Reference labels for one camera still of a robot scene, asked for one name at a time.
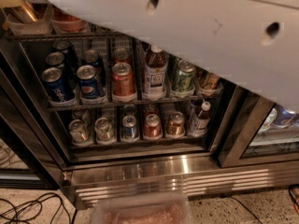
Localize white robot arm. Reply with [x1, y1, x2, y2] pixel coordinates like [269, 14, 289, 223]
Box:
[27, 0, 299, 111]

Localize red can bottom shelf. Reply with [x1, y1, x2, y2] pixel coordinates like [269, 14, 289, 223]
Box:
[144, 114, 162, 138]

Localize front orange soda can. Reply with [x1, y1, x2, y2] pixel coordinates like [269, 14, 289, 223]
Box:
[112, 63, 136, 102]

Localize orange soda can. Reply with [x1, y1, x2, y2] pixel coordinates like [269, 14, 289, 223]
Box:
[112, 63, 136, 102]
[112, 48, 133, 65]

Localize blue white can bottom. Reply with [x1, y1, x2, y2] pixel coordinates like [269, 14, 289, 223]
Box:
[122, 115, 137, 139]

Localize copper can bottom shelf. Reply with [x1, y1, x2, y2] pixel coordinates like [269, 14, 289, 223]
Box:
[166, 111, 185, 135]

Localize front green can middle shelf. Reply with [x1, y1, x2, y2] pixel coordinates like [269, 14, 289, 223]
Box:
[171, 60, 196, 97]

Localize iced tea bottle middle shelf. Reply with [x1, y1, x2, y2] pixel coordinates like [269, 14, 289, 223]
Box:
[143, 46, 168, 100]

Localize tea bottle bottom shelf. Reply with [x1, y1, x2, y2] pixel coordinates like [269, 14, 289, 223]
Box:
[188, 101, 211, 137]

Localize silver green can bottom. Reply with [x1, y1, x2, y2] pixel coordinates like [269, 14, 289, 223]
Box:
[94, 117, 114, 142]

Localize back orange soda can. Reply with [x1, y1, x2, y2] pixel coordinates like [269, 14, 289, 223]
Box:
[112, 48, 133, 65]

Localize front gold can middle shelf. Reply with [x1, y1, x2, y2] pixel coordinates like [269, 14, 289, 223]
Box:
[199, 71, 221, 96]

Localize gold can shelf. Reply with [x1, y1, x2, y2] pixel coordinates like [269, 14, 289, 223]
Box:
[199, 71, 221, 96]
[6, 2, 52, 35]

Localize front Pepsi can second row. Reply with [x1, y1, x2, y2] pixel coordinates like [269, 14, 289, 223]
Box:
[77, 65, 105, 100]

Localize pepsi can second row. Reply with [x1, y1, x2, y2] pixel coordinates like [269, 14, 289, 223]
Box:
[77, 65, 105, 100]
[80, 49, 107, 86]

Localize back Pepsi can second row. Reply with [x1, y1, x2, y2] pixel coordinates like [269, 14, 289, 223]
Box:
[80, 49, 107, 86]

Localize silver can bottom left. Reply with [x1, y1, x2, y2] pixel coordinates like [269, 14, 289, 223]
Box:
[68, 119, 90, 144]

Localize back Pepsi can left row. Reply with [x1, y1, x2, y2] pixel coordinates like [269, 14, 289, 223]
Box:
[53, 40, 79, 70]

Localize front Pepsi can left row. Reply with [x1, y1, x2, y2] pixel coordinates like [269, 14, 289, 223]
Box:
[41, 67, 75, 103]

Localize middle Pepsi can left row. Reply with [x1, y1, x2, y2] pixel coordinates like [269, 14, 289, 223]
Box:
[46, 51, 76, 89]

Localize stainless fridge base grille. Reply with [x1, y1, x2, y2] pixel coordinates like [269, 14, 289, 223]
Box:
[61, 155, 299, 209]

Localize stainless fridge door right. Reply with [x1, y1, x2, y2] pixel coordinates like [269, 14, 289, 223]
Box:
[218, 87, 299, 167]

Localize red Coca-Cola can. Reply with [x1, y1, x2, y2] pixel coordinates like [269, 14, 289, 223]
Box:
[51, 8, 86, 33]

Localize blue can behind door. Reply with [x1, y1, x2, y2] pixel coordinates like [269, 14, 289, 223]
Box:
[273, 105, 296, 129]

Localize gold can top shelf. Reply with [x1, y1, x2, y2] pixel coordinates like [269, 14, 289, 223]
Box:
[6, 2, 52, 35]

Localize clear plastic bin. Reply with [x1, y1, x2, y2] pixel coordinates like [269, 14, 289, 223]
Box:
[92, 192, 194, 224]

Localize black floor cables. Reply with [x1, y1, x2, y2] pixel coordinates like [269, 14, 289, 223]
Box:
[0, 192, 78, 224]

